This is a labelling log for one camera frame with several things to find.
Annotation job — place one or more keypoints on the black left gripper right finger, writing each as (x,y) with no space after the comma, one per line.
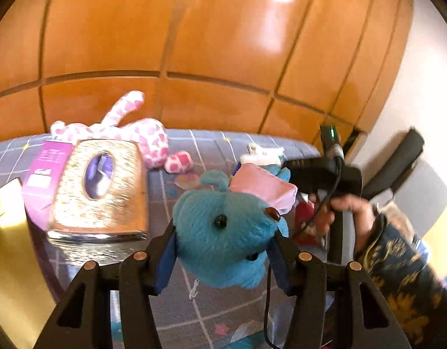
(363,317)

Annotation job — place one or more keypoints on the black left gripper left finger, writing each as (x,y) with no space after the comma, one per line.
(82,318)

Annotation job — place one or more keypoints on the white cloth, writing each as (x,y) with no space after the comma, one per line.
(262,156)

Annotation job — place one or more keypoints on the blue plush mouse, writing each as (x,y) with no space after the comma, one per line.
(223,230)

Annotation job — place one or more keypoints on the dark patterned sleeve forearm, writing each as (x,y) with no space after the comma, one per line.
(414,293)

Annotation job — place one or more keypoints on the person right hand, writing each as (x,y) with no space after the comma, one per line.
(363,216)

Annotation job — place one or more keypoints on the red and white plush doll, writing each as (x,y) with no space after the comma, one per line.
(304,234)

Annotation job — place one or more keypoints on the grey patterned tablecloth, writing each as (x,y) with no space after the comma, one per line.
(95,251)

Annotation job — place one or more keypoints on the black office chair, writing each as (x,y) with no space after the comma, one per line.
(409,184)

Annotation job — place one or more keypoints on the ornate silver tissue box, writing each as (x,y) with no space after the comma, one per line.
(101,195)

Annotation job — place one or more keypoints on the gold gift box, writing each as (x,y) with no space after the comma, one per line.
(25,299)

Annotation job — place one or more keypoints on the purple tissue pack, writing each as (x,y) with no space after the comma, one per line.
(41,181)

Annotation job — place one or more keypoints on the pink spotted plush toy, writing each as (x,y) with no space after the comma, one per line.
(149,134)

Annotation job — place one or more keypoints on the wooden wall cabinet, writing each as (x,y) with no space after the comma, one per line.
(274,67)

